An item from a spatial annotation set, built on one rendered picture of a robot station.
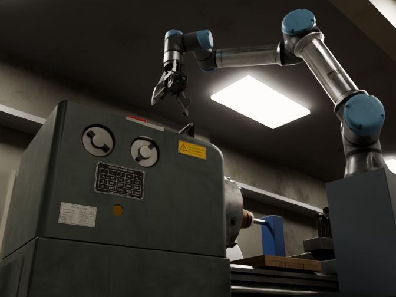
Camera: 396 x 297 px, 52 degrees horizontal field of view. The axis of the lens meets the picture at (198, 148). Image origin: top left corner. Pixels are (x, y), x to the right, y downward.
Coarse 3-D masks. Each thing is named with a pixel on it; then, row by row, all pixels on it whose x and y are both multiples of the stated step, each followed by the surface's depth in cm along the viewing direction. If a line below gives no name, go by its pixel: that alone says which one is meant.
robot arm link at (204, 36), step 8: (192, 32) 160; (200, 32) 158; (208, 32) 157; (184, 40) 159; (192, 40) 158; (200, 40) 157; (208, 40) 157; (184, 48) 160; (192, 48) 160; (200, 48) 159; (208, 48) 160; (200, 56) 164; (208, 56) 166
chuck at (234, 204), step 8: (232, 184) 157; (232, 192) 154; (240, 192) 156; (232, 200) 151; (240, 200) 154; (232, 208) 150; (240, 208) 152; (232, 216) 150; (240, 216) 152; (240, 224) 152; (232, 232) 150; (232, 240) 152
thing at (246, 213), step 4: (244, 212) 168; (248, 212) 171; (244, 216) 167; (248, 216) 169; (244, 220) 167; (248, 220) 169; (244, 224) 167; (248, 224) 169; (240, 228) 169; (244, 228) 171
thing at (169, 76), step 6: (174, 60) 156; (168, 66) 158; (174, 66) 154; (180, 66) 157; (174, 72) 153; (180, 72) 154; (168, 78) 154; (174, 78) 152; (180, 78) 153; (186, 78) 155; (168, 84) 151; (174, 84) 151; (180, 84) 152; (186, 84) 154; (168, 90) 155; (174, 90) 156; (180, 90) 155
